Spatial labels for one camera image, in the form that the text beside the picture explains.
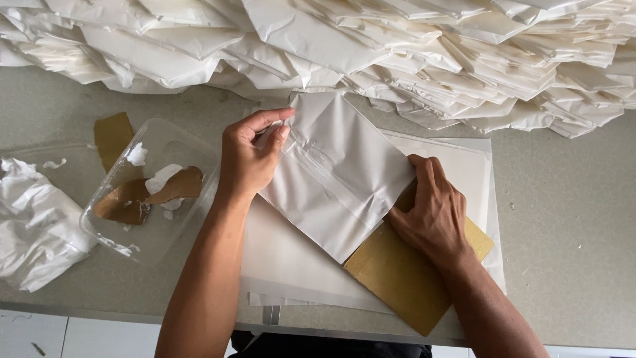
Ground olive brown cardboard piece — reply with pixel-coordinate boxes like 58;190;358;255
94;112;135;174

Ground person's right hand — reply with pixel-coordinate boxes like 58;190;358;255
387;154;474;268

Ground crumpled white plastic bag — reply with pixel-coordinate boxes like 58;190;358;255
0;157;98;293

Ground person's dark clothing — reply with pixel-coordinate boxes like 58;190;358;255
228;330;433;358

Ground brown cardboard template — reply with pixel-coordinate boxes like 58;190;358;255
343;183;496;338

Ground stack of white paper sheets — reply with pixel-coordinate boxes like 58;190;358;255
240;130;508;315

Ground pile of white paper bags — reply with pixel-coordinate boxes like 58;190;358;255
0;0;636;139

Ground white cabinet front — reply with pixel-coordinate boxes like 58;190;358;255
0;309;238;358

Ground white paper bag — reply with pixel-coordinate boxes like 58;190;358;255
256;91;417;265

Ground large white glue blob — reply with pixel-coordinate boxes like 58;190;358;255
144;163;185;196

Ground clear plastic container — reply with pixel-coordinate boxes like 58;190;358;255
79;118;222;265

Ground person's left hand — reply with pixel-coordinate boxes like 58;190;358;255
218;107;296;201

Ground dark brown cardboard scrap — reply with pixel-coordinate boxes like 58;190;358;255
93;178;152;226

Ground light brown cardboard scrap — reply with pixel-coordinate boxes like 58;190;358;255
144;166;204;205

